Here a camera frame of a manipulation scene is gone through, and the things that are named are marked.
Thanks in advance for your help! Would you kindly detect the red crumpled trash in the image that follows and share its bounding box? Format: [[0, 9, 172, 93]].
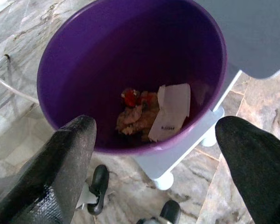
[[121, 88, 143, 108]]

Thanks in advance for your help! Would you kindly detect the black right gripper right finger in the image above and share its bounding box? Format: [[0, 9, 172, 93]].
[[214, 116, 280, 224]]

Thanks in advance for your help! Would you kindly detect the purple plastic rubbish bin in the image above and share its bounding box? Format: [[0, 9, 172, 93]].
[[36, 0, 228, 156]]

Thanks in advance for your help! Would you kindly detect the white paper scrap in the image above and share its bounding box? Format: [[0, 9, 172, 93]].
[[76, 183, 99, 210]]

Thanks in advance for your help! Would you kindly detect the grey-topped white-legged stand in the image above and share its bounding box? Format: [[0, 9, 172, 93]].
[[137, 0, 280, 191]]

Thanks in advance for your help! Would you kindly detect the black left robot foot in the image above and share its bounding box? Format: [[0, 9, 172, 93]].
[[87, 164, 110, 216]]

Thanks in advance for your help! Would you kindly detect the red white snack packet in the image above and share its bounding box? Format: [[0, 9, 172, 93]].
[[148, 83, 192, 143]]

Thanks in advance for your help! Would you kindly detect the black right robot foot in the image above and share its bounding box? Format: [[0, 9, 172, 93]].
[[160, 200, 181, 224]]

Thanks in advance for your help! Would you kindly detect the thin white wire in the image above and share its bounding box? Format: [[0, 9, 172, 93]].
[[0, 70, 39, 105]]

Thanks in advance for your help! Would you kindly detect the black robot foot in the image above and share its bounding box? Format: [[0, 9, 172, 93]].
[[87, 164, 110, 216], [160, 200, 181, 224]]

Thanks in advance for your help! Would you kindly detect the crumpled beige trash wad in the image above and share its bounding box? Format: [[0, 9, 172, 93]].
[[116, 90, 161, 142]]

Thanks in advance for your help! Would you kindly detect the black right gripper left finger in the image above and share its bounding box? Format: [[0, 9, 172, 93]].
[[0, 114, 98, 224]]

